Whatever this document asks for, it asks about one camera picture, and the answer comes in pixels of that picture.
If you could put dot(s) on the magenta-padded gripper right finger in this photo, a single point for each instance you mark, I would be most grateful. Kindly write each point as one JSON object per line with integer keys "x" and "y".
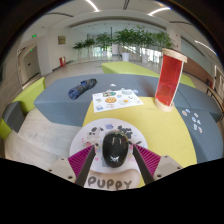
{"x": 153, "y": 165}

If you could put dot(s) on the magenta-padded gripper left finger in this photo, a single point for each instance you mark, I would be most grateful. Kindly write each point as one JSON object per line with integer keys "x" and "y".
{"x": 75, "y": 166}

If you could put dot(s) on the black computer mouse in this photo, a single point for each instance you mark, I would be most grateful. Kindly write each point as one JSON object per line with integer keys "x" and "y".
{"x": 115, "y": 150}

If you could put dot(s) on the white printed mouse pad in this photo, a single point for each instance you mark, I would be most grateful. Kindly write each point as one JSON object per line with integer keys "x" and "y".
{"x": 110, "y": 181}

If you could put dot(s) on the large grey ottoman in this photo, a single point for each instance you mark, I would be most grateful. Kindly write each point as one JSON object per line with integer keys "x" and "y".
{"x": 60, "y": 106}
{"x": 196, "y": 100}
{"x": 206, "y": 146}

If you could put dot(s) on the small sticker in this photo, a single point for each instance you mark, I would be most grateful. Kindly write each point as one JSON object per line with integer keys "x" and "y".
{"x": 184, "y": 113}
{"x": 198, "y": 122}
{"x": 187, "y": 110}
{"x": 196, "y": 115}
{"x": 195, "y": 127}
{"x": 200, "y": 130}
{"x": 193, "y": 119}

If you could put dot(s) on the white sticker sheet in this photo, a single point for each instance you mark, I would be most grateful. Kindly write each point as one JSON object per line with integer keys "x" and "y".
{"x": 116, "y": 100}

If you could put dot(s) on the dark blue folded umbrella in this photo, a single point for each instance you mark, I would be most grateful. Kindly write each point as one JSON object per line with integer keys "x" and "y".
{"x": 81, "y": 88}

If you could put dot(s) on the dark grey seat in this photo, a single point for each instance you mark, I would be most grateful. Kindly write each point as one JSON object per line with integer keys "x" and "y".
{"x": 13, "y": 116}

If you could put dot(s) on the lime green ottoman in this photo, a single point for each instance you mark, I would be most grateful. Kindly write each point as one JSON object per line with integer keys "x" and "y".
{"x": 4, "y": 130}
{"x": 126, "y": 68}
{"x": 188, "y": 81}
{"x": 30, "y": 95}

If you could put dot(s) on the red acrylic tower wooden ends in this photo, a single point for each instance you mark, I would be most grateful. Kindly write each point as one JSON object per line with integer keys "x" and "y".
{"x": 168, "y": 80}

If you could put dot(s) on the red fire extinguisher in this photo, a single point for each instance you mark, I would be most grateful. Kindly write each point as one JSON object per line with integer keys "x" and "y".
{"x": 62, "y": 62}

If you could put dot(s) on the white door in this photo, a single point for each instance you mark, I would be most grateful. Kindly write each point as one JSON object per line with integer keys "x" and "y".
{"x": 31, "y": 63}

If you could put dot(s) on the group of potted plants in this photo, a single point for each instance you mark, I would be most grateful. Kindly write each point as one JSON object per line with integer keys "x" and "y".
{"x": 133, "y": 36}

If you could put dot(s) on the green exit sign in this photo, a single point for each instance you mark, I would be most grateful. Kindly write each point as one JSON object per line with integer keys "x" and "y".
{"x": 34, "y": 35}

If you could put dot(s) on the ceiling strip lights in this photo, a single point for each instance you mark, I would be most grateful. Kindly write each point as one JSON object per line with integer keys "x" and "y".
{"x": 91, "y": 5}

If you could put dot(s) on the brass wall plaque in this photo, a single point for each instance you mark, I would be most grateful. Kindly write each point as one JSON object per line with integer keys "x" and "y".
{"x": 61, "y": 40}

